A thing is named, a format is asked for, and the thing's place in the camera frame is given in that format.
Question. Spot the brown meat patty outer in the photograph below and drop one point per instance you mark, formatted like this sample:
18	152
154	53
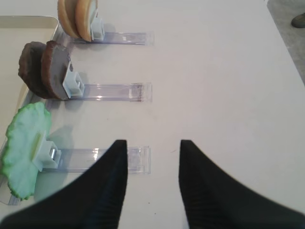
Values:
55	62

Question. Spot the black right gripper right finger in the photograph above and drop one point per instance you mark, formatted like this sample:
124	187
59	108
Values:
213	199

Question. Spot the bread bun slice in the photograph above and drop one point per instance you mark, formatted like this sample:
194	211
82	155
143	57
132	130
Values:
84	13
66	15

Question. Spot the bread bun slice inner right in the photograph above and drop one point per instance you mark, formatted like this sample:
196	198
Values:
66	15

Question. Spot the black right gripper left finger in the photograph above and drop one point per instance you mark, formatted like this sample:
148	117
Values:
93	201

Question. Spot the clear rail right bun holder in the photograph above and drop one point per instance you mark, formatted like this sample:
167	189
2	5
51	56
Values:
100	36

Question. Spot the shoe on floor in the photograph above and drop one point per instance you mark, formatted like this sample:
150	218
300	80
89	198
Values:
299	21

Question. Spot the brown meat patty inner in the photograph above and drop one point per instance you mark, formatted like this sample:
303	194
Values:
30	68

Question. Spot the green lettuce leaf standing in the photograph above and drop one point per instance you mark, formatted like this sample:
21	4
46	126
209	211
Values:
21	136

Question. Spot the brown meat patty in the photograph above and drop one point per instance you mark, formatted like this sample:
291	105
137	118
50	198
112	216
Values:
55	62
30	68

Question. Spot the clear rail patty holder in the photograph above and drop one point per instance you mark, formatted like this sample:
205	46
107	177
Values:
77	90

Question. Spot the bread bun slice outer right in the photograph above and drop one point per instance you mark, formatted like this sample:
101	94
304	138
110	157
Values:
84	13

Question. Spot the clear rail lettuce holder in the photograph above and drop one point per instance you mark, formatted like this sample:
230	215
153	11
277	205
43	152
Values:
76	157

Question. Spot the white metal tray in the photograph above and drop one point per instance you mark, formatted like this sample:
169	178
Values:
15	32

